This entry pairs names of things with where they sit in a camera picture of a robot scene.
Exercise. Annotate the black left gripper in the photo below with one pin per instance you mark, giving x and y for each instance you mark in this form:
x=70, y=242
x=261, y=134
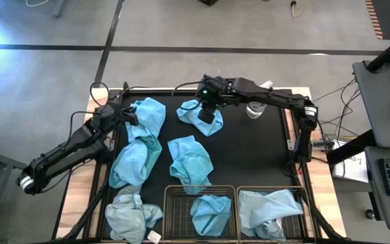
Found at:
x=108, y=117

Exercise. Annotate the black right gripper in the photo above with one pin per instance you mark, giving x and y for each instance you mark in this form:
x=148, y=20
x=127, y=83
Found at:
x=218, y=89

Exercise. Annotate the blue microfiber towel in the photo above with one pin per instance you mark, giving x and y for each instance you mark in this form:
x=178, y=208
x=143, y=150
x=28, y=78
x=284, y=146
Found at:
x=210, y=215
x=130, y=166
x=188, y=115
x=190, y=162
x=149, y=115

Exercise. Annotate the pale grey microfiber towel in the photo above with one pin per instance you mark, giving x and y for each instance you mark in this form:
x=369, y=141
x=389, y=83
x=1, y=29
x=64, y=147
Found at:
x=269, y=206
x=127, y=217
x=266, y=232

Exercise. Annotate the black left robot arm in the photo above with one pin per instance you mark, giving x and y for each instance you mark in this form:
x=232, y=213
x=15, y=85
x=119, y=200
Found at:
x=59, y=159

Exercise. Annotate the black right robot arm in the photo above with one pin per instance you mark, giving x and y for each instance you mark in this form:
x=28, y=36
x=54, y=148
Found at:
x=276, y=96

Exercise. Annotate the clear plastic spray bottle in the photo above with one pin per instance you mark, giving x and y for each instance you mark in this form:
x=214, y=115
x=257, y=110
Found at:
x=255, y=111

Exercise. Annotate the black table mat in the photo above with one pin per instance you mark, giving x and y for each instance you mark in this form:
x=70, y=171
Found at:
x=249, y=152

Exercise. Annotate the black floor object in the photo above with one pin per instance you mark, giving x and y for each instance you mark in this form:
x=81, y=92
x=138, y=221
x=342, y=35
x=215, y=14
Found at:
x=208, y=2

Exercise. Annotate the grey furniture leg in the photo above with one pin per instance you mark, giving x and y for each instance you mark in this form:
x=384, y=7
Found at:
x=59, y=8

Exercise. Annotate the black desk leg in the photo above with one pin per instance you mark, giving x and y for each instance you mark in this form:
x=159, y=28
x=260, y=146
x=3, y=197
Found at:
x=354, y=147

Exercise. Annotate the white paper sheet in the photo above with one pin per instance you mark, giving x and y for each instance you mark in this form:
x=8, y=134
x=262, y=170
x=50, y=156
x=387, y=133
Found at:
x=354, y=169

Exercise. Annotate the grey desk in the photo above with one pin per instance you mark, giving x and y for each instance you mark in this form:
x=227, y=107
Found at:
x=378, y=108
x=374, y=189

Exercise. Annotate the black caster wheel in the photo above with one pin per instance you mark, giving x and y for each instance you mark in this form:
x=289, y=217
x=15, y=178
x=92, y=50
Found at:
x=370, y=214

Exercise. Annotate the black round pole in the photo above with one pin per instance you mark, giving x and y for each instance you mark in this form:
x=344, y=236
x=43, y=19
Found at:
x=389, y=51

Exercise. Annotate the silver mounting bracket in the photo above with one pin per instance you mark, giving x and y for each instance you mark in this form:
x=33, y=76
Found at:
x=291, y=144

